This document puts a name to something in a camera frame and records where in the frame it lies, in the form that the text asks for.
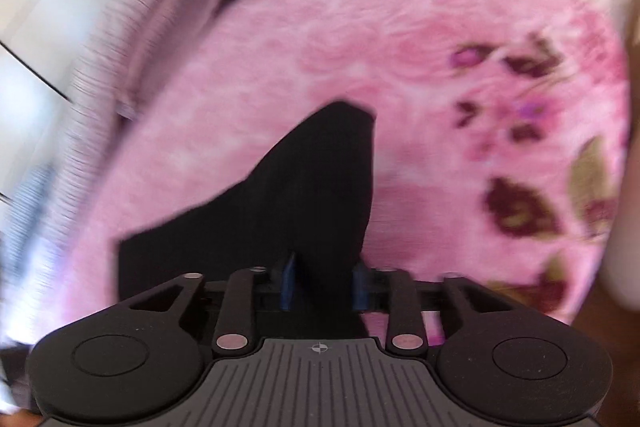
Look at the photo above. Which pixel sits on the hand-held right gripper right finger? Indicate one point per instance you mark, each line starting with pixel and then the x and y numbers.
pixel 360 287

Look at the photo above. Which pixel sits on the white striped duvet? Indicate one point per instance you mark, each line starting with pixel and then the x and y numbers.
pixel 130 22

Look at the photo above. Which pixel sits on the white wardrobe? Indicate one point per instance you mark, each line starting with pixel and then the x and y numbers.
pixel 40 7

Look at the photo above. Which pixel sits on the black pants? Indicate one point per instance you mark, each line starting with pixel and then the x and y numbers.
pixel 300 187

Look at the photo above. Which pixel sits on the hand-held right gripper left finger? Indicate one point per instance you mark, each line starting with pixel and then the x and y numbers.
pixel 287 279

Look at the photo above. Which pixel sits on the pink floral blanket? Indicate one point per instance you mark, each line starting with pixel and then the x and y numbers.
pixel 400 82

